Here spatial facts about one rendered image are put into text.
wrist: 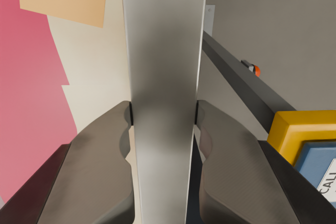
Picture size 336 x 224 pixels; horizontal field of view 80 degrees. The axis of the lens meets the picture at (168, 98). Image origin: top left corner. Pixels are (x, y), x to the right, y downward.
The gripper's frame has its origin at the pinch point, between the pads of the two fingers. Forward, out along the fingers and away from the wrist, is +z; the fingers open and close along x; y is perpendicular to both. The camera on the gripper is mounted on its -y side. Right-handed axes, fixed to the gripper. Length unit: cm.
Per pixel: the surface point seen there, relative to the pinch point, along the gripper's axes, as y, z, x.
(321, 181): 11.7, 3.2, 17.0
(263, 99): 9.8, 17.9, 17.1
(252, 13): 5, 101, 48
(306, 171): 10.1, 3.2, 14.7
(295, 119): 5.3, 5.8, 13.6
